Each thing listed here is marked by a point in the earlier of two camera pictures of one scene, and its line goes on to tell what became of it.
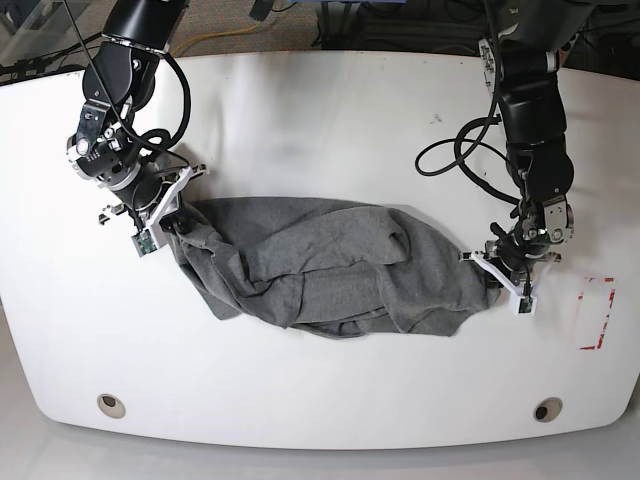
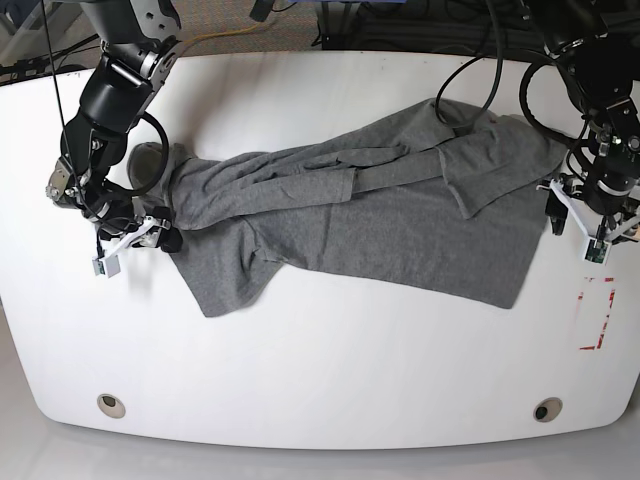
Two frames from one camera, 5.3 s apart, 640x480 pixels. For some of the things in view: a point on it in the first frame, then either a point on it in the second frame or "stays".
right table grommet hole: [547, 410] stays
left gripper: [158, 200] → [117, 234]
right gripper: [512, 260] → [607, 227]
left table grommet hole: [111, 405] stays
